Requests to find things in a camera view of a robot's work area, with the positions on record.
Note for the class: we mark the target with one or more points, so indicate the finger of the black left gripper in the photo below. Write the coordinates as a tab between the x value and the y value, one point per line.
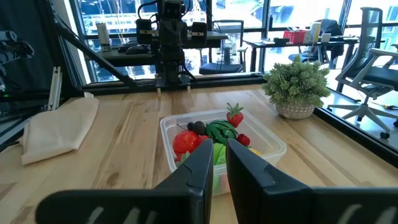
198	32
144	31

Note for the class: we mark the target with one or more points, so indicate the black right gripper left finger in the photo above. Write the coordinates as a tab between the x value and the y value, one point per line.
192	186

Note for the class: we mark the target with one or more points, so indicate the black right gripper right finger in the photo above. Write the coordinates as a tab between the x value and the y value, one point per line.
255	193

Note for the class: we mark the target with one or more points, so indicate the yellow bell pepper toy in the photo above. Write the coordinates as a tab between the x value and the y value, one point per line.
255	151

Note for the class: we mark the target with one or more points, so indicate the light green round toy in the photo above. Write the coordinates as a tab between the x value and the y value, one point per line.
219	154

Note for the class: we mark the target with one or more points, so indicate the clear plastic tupperware container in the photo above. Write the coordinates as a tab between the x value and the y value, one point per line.
267	143

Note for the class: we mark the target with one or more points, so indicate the small red strawberry toy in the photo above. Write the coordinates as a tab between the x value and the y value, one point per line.
243	140

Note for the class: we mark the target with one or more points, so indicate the blackberry toy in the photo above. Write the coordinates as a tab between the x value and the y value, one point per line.
199	127

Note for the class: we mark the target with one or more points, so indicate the striped watermelon toy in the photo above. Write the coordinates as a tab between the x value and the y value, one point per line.
221	130

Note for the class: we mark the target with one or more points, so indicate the strawberry toy with pale leaves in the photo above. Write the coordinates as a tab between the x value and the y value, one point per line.
234	115

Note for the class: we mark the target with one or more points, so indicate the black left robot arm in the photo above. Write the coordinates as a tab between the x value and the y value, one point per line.
172	68

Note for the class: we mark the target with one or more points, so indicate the black computer mouse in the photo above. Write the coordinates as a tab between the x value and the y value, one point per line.
137	49

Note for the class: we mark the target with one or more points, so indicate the black mesh office chair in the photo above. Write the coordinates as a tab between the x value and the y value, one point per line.
225	53

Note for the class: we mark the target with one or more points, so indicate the white insulated tumbler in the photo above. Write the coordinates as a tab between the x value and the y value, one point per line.
103	36

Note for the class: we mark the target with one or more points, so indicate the red storage box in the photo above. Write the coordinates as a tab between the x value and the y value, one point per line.
294	36

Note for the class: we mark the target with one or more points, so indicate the large window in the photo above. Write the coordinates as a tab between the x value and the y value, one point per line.
295	12

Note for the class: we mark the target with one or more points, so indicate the dark long office table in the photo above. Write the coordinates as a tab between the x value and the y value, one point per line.
298	45

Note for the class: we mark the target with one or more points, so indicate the potted green artificial plant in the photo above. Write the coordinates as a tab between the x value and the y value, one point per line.
295	84

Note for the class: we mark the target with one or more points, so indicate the white carton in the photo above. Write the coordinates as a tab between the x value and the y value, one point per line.
314	32

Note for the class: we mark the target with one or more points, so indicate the office chair with dark jacket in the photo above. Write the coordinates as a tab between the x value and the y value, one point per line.
326	34

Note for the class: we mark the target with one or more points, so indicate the beige folded cloth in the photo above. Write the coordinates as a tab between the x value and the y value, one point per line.
59	127

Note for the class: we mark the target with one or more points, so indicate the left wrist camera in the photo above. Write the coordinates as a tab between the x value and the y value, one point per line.
172	10

